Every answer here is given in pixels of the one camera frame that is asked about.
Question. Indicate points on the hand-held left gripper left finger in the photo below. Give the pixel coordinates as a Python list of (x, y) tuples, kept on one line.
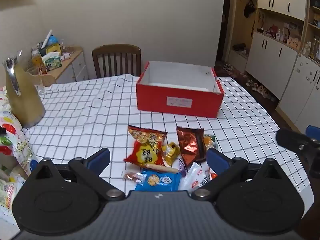
[(100, 158)]

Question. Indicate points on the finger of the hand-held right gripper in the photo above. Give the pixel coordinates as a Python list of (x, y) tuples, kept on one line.
[(287, 137), (313, 131)]

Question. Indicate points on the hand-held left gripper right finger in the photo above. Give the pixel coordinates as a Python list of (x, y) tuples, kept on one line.
[(217, 158)]

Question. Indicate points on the small orange green packet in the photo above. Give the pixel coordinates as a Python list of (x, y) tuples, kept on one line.
[(208, 140)]

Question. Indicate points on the brown foil snack packet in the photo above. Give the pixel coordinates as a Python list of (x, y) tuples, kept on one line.
[(190, 145)]

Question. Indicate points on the white snack packet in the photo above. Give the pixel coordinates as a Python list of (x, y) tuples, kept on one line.
[(195, 180)]

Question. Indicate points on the small orange foil candy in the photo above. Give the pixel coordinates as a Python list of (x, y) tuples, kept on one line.
[(132, 177)]

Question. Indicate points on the red yellow snack bag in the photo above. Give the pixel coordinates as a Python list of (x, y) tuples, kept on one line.
[(143, 152)]

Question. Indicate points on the gold candy wrapper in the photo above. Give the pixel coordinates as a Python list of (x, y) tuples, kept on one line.
[(171, 152)]

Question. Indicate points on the blue cookie packet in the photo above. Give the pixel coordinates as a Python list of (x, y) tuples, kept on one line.
[(160, 180)]

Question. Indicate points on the red cardboard box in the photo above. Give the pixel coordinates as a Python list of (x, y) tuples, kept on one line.
[(155, 97)]

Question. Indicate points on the row of shoes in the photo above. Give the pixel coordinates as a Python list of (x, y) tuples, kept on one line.
[(257, 87)]

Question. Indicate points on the white storage cabinet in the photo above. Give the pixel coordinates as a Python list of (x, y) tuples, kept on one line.
[(272, 55)]

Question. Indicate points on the balloon print bag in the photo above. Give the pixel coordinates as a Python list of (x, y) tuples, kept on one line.
[(15, 140)]

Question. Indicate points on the wooden side cabinet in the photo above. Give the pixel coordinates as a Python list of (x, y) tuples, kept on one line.
[(75, 67)]

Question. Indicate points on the gold thermos jug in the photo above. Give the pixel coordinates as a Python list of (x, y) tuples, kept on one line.
[(23, 100)]

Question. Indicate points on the dark shoe pair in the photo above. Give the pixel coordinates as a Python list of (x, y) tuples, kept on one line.
[(239, 47)]

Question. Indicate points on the group of shelf ornaments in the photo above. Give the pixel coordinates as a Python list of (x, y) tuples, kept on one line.
[(280, 35)]

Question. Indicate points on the brown wooden chair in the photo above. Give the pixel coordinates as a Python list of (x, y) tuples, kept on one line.
[(116, 57)]

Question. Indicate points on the green print tissue box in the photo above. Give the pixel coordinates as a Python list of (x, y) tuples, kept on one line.
[(52, 62)]

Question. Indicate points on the yellow drink bottle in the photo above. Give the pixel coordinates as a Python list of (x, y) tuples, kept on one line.
[(38, 61)]

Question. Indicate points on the yellow tin box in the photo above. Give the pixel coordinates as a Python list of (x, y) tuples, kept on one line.
[(53, 48)]

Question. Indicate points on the white tube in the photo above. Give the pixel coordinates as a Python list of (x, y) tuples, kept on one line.
[(46, 38)]

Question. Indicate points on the black hat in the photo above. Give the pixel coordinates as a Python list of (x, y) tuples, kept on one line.
[(249, 8)]

